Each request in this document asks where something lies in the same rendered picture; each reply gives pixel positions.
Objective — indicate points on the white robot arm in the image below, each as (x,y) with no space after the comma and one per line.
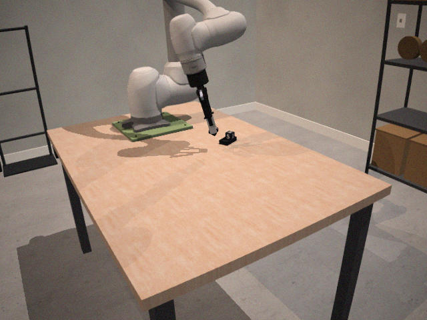
(147,91)

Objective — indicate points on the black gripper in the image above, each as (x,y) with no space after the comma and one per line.
(198,80)

